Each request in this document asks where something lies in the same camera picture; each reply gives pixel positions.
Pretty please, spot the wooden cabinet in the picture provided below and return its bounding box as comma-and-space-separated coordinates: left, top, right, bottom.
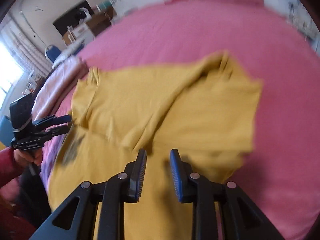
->
86, 6, 117, 37

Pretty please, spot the pink bed sheet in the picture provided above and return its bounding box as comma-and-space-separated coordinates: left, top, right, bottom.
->
38, 0, 320, 240

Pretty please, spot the yellow long-sleeve sweater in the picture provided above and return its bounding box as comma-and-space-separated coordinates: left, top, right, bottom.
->
48, 53, 263, 239

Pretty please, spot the folded light pink garment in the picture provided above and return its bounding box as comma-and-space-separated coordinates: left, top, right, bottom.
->
31, 56, 88, 121

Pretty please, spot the person's left hand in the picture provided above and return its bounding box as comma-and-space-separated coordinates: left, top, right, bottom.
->
14, 148, 43, 167

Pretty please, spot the white pillow on chair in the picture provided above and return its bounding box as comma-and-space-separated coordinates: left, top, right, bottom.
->
52, 39, 85, 69

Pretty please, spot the red sleeve forearm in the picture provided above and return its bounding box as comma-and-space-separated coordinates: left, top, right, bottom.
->
0, 147, 28, 187

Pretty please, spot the black wall panel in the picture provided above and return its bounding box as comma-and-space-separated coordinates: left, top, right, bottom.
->
53, 0, 94, 36

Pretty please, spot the blue chair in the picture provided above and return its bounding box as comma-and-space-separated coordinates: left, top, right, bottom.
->
44, 44, 62, 63

